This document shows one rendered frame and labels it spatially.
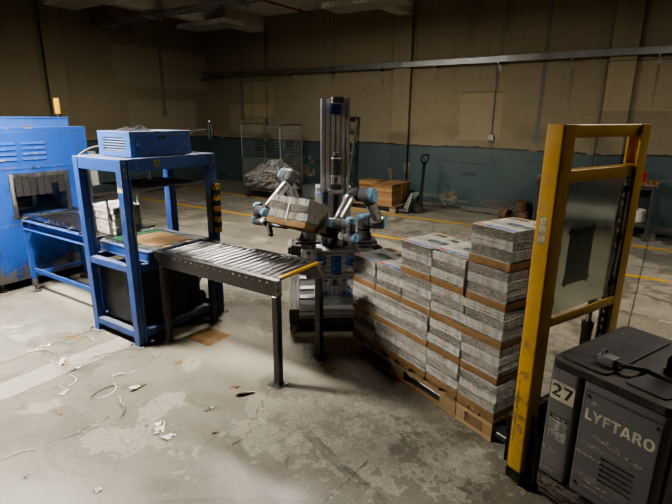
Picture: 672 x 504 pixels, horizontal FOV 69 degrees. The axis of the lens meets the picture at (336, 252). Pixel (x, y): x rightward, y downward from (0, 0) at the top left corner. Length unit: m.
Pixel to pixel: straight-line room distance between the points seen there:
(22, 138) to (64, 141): 0.44
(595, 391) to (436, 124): 8.52
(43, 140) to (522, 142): 7.76
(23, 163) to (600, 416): 5.71
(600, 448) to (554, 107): 7.88
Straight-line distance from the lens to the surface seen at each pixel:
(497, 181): 10.14
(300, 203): 3.71
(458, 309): 3.10
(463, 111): 10.32
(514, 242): 2.76
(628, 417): 2.47
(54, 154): 6.39
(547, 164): 2.37
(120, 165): 4.05
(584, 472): 2.72
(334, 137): 4.35
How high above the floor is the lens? 1.88
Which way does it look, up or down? 16 degrees down
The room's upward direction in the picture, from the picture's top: straight up
